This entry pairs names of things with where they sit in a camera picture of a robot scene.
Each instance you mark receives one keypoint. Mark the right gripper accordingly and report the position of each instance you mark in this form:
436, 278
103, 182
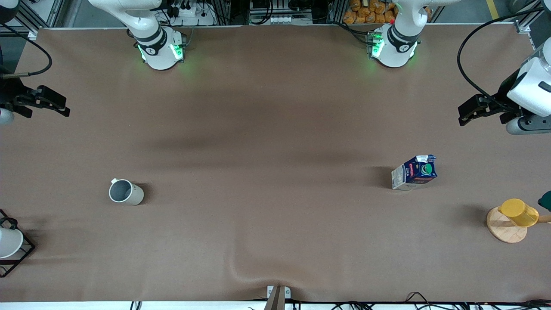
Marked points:
8, 93

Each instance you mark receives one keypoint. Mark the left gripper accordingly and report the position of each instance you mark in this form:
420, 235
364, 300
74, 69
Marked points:
504, 99

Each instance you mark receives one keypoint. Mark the blue milk carton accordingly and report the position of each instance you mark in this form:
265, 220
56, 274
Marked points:
415, 174

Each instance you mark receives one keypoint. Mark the grey ceramic cup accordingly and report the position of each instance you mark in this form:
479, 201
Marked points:
129, 193

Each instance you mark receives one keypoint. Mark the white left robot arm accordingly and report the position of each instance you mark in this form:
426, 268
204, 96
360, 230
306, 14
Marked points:
394, 47

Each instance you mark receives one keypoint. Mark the yellow cup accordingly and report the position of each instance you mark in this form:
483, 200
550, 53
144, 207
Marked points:
518, 213

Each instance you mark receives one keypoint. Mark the white cup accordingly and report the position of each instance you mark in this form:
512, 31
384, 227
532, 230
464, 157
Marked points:
8, 243

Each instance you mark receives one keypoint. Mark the dark green object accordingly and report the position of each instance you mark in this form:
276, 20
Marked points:
546, 201

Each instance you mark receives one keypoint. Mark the round wooden mug stand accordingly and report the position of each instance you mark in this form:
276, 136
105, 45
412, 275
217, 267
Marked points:
506, 232

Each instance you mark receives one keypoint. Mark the orange snack bag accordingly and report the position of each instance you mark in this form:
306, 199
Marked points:
366, 13

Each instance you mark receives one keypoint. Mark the white power strip with plugs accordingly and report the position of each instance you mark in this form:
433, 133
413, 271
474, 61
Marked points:
196, 17

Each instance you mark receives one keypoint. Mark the small white power strip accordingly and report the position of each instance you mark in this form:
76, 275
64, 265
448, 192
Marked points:
280, 19

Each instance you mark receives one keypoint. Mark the brown table cover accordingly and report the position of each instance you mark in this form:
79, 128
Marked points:
301, 237

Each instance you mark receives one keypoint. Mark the white table edge bracket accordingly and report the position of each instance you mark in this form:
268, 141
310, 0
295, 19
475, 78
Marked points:
277, 295

